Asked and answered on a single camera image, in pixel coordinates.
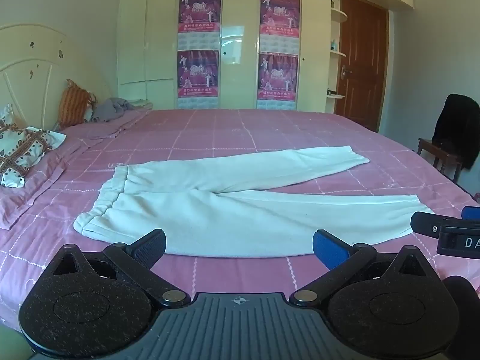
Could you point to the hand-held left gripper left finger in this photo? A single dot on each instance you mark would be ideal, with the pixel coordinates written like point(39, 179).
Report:
point(149, 248)

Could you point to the pink checked bed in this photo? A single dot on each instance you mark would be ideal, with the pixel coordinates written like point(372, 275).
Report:
point(262, 131)

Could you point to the purple wall calendar poster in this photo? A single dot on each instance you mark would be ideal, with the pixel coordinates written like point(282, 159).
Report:
point(279, 13)
point(197, 75)
point(277, 78)
point(200, 11)

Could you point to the white brown patterned pillow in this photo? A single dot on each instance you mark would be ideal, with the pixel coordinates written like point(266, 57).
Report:
point(22, 150)

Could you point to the white pants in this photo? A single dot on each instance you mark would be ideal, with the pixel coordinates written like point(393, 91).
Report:
point(225, 217)

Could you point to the grey crumpled cloth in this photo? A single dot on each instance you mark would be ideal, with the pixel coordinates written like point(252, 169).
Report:
point(110, 108)

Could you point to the brown wooden door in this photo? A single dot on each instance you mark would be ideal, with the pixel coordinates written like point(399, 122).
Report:
point(362, 63)

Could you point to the pink pillow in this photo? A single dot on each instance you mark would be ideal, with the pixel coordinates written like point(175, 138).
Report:
point(108, 125)
point(48, 183)

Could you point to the cream wooden headboard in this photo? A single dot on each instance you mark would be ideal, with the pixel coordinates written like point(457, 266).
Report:
point(26, 56)

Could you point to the pale folded cloth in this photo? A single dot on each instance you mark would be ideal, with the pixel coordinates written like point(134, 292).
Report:
point(141, 104)

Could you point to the dark wooden chair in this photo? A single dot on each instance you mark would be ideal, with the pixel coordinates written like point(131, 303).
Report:
point(438, 150)

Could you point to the black jacket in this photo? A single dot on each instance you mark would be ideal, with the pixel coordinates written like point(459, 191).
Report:
point(457, 123)

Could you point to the orange striped pillow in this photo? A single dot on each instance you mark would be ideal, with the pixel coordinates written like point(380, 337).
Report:
point(73, 105)

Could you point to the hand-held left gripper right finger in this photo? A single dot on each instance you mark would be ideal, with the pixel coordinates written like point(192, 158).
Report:
point(330, 250)

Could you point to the cream wardrobe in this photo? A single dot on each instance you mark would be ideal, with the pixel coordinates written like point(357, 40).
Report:
point(240, 63)

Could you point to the person's right forearm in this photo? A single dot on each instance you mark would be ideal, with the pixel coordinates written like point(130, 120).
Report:
point(467, 290)

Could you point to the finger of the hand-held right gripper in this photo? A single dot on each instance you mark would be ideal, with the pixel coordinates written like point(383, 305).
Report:
point(471, 212)
point(423, 223)

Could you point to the cream corner shelf unit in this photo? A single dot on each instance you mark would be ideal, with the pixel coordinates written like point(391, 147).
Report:
point(337, 53)

